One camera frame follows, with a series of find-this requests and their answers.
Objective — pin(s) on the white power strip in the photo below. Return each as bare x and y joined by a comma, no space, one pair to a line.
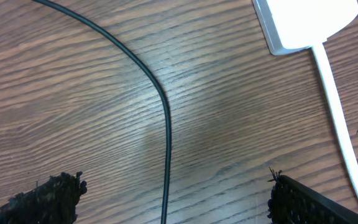
293,25

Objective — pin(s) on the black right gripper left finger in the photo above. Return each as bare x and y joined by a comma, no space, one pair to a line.
53,202

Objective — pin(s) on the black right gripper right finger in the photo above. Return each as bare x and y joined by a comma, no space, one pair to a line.
294,203

